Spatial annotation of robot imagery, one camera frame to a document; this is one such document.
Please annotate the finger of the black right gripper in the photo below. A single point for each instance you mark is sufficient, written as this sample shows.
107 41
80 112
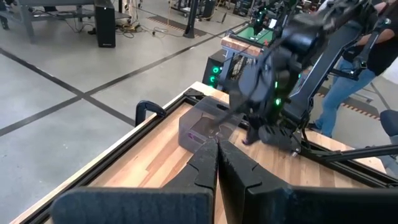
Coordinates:
250 130

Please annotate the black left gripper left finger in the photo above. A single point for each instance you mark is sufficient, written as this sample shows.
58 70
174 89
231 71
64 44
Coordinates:
202 171

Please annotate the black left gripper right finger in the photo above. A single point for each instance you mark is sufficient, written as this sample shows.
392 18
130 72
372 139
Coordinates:
239 183

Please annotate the translucent grey plastic bin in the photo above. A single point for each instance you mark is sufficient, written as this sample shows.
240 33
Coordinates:
199 118

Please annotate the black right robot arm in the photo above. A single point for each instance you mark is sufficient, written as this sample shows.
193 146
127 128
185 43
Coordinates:
311 62

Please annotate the black box with green lights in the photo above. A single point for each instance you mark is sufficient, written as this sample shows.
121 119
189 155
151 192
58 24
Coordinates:
213 68

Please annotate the person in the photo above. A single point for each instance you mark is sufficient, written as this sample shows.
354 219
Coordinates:
339 93

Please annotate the table with green mat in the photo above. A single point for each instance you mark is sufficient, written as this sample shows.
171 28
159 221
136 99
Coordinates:
248 37

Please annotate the blue office chair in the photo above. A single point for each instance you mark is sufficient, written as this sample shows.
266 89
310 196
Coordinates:
389 121

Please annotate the black floor stand pole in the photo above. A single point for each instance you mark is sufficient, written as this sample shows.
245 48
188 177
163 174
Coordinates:
191 18

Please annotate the black computer tower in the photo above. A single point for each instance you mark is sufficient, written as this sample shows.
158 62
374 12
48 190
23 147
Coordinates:
105 25

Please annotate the wooden work table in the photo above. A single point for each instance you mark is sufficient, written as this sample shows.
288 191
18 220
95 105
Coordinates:
26 25

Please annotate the black frame clamp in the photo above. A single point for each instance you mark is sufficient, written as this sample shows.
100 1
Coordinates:
146 107

